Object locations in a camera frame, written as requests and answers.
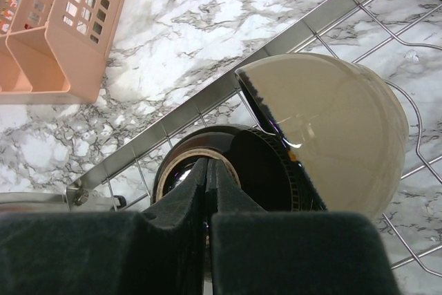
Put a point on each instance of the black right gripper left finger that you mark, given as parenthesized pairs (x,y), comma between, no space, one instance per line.
(103,253)

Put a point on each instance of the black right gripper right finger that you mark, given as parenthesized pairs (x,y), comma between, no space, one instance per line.
(297,257)

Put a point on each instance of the dark patterned cream-inside bowl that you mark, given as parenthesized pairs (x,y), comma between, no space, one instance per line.
(253,176)

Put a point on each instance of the black bowl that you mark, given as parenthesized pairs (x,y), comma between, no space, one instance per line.
(339,120)

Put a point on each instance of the peach plastic file organizer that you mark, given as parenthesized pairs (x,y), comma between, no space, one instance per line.
(55,51)

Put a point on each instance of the steel wire dish rack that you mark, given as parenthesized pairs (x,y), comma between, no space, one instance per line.
(400,40)

